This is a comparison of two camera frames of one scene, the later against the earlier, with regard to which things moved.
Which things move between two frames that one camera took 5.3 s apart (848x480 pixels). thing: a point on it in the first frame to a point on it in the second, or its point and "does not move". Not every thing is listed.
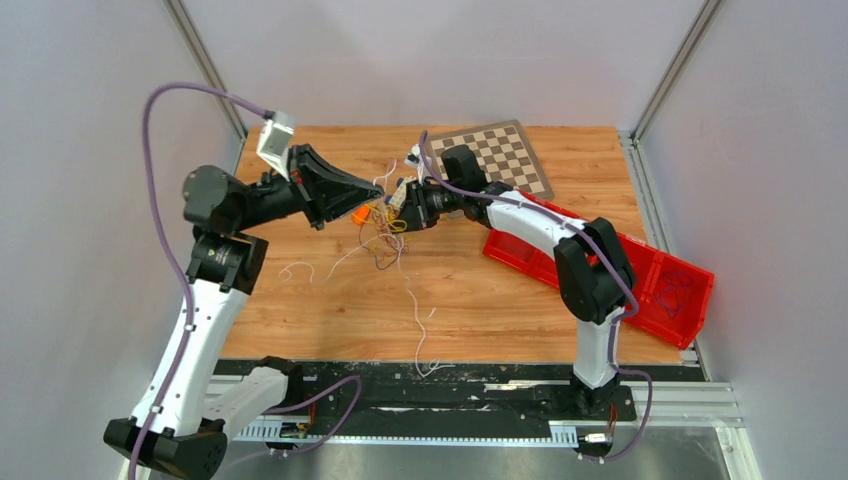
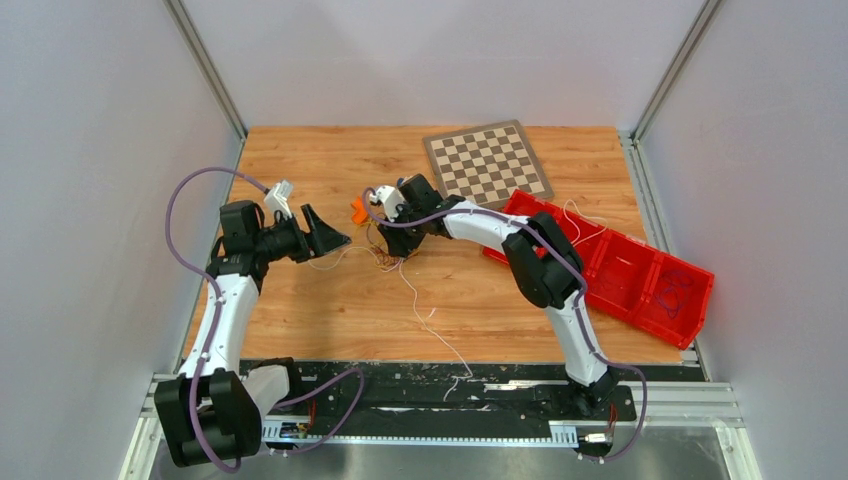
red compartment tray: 673,295 does not move
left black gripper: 322,191 to 318,241
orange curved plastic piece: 360,214 does not move
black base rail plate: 457,397 does not move
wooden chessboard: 503,152 does not move
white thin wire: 409,283 to 415,306
